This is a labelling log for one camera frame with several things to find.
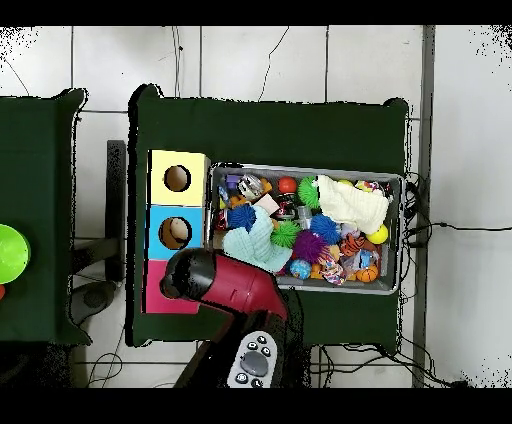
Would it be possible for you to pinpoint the bright green bowl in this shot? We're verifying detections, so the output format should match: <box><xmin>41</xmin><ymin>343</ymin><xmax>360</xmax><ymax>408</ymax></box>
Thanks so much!
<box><xmin>0</xmin><ymin>223</ymin><xmax>32</xmax><ymax>286</ymax></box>

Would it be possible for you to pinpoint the dark green table cloth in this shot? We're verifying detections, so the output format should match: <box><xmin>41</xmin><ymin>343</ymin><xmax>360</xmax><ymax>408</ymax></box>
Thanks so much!
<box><xmin>127</xmin><ymin>83</ymin><xmax>411</xmax><ymax>349</ymax></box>
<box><xmin>0</xmin><ymin>87</ymin><xmax>89</xmax><ymax>347</ymax></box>

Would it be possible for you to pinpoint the blue spiky ball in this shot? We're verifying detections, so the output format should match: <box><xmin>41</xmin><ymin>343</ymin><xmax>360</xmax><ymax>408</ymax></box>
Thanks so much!
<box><xmin>308</xmin><ymin>212</ymin><xmax>344</xmax><ymax>246</ymax></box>
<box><xmin>227</xmin><ymin>203</ymin><xmax>258</xmax><ymax>233</ymax></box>

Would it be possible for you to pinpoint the mint green cloth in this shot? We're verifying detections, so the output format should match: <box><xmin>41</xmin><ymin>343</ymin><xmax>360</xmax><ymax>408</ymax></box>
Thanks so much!
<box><xmin>221</xmin><ymin>205</ymin><xmax>294</xmax><ymax>274</ymax></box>

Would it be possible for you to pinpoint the clear mesh bin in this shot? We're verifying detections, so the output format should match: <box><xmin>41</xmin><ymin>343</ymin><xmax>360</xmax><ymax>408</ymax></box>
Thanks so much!
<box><xmin>205</xmin><ymin>162</ymin><xmax>405</xmax><ymax>297</ymax></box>

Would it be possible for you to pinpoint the black cable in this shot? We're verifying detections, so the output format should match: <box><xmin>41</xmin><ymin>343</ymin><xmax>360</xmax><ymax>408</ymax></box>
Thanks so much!
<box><xmin>406</xmin><ymin>219</ymin><xmax>512</xmax><ymax>240</ymax></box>

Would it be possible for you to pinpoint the wooden box with three holes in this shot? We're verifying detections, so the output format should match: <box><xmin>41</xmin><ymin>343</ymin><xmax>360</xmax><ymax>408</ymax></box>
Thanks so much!
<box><xmin>143</xmin><ymin>149</ymin><xmax>212</xmax><ymax>315</ymax></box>

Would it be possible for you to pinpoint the green spiky ball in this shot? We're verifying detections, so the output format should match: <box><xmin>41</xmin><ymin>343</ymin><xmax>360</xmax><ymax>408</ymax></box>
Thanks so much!
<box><xmin>269</xmin><ymin>219</ymin><xmax>303</xmax><ymax>249</ymax></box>
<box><xmin>296</xmin><ymin>175</ymin><xmax>321</xmax><ymax>211</ymax></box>

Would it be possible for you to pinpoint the crushed silver can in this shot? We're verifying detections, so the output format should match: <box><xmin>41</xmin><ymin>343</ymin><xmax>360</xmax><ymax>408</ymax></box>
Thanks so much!
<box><xmin>237</xmin><ymin>173</ymin><xmax>265</xmax><ymax>201</ymax></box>

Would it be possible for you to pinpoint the tiger striped toy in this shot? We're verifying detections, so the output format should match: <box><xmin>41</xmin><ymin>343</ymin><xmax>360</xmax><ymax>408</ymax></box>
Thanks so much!
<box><xmin>339</xmin><ymin>231</ymin><xmax>368</xmax><ymax>257</ymax></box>

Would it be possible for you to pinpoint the cream yellow cloth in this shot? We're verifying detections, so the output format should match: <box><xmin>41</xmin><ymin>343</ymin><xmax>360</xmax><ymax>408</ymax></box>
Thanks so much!
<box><xmin>314</xmin><ymin>174</ymin><xmax>392</xmax><ymax>234</ymax></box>

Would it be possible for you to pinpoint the purple spiky ball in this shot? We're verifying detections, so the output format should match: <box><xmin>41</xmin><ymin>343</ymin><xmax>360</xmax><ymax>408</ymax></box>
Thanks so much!
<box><xmin>289</xmin><ymin>230</ymin><xmax>328</xmax><ymax>265</ymax></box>

